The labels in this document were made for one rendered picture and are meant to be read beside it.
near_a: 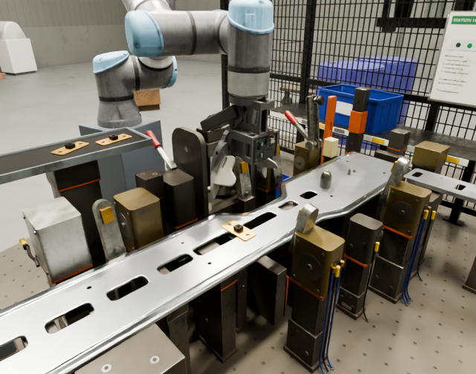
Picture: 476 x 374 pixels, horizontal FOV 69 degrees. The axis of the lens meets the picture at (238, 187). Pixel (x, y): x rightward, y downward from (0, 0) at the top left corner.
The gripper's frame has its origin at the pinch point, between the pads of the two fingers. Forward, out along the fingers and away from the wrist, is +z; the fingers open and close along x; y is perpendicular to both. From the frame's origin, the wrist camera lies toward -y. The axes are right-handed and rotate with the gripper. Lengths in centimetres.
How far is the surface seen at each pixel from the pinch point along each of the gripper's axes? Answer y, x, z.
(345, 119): -24, 82, 6
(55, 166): -26.7, -27.8, -3.4
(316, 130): -14.6, 47.8, 1.3
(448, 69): 3, 101, -15
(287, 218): 4.3, 12.6, 11.1
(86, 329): 4.6, -36.2, 11.3
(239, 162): -13.6, 12.9, 2.6
